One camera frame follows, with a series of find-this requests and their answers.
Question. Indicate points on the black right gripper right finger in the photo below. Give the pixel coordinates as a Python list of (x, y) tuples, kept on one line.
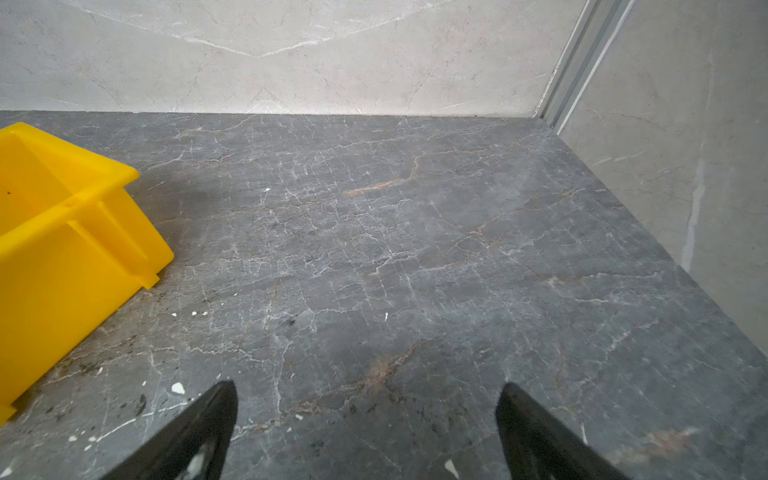
[(536, 445)]

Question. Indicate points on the yellow plastic storage bin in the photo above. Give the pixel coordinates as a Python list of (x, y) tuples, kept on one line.
[(74, 248)]

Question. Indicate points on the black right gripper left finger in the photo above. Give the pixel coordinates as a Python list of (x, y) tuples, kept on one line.
[(192, 446)]

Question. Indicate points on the metal wall corner trim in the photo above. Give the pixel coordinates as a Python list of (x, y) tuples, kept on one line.
[(595, 30)]

